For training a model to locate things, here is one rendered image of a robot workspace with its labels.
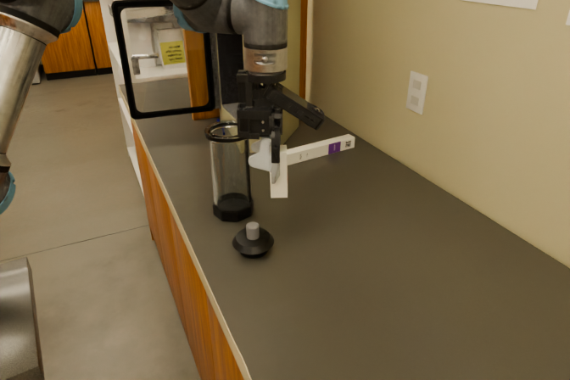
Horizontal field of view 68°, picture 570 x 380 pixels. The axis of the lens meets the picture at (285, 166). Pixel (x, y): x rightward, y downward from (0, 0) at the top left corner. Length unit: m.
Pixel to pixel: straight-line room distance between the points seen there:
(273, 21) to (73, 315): 1.88
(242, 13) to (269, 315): 0.53
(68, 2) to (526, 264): 1.09
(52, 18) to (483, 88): 0.97
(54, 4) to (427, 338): 0.93
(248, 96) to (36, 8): 0.45
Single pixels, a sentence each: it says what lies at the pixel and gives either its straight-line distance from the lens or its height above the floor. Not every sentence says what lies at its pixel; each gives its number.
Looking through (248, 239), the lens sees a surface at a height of 0.98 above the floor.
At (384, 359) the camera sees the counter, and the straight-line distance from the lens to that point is 0.78.
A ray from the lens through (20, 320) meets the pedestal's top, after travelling 0.94.
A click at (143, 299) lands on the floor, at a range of 2.29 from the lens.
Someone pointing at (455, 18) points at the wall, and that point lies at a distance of 1.21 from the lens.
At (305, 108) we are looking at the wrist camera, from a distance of 0.76.
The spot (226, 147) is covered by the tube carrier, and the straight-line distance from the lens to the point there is 0.96.
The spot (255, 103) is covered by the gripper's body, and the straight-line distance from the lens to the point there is 0.77.
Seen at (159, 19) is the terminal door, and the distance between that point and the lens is 1.54.
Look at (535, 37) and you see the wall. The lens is 1.07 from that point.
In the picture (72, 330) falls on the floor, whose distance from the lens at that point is 2.27.
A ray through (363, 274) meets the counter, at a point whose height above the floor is 0.94.
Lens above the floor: 1.54
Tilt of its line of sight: 27 degrees down
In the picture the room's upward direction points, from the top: straight up
